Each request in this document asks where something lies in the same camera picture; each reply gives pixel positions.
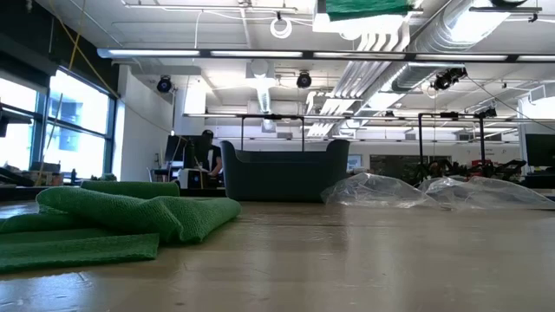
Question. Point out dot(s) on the clear plastic bag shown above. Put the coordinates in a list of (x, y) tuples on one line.
[(373, 193), (490, 193)]

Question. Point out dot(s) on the teal elastic bandage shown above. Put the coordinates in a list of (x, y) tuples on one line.
[(368, 8)]

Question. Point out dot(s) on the green elastic bandage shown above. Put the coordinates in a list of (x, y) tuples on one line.
[(108, 208)]

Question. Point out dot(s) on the blue-grey plastic bin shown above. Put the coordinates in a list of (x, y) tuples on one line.
[(282, 177)]

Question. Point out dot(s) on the person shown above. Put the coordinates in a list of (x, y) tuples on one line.
[(213, 158)]

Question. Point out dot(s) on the white ceiling pipe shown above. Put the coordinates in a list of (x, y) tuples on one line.
[(262, 86)]

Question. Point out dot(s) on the round black ceiling lamp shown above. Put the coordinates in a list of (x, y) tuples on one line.
[(304, 80), (164, 85)]

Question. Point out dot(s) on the thin ceiling light bar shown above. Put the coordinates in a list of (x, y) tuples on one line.
[(208, 115)]

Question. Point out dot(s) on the white computer box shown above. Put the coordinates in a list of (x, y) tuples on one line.
[(188, 178)]

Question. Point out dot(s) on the black monitor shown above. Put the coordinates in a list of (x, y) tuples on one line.
[(182, 147), (542, 149)]

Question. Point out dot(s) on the long ceiling light bar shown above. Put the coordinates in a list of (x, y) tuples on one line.
[(152, 53)]

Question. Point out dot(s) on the black ceiling spotlight cluster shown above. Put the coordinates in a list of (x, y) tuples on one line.
[(446, 79)]

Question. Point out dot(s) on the large window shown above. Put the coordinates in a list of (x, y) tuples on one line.
[(78, 112)]

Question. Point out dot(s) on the distant black robot arms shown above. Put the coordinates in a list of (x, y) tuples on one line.
[(498, 168)]

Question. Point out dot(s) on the brown cardboard box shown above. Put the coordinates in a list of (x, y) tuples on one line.
[(43, 175)]

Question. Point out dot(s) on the black gantry frame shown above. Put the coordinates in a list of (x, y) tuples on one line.
[(420, 143)]

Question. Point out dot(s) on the silver ventilation duct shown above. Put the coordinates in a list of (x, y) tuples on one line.
[(455, 26)]

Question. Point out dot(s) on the black ceiling rail fixture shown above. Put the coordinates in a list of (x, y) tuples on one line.
[(507, 8)]

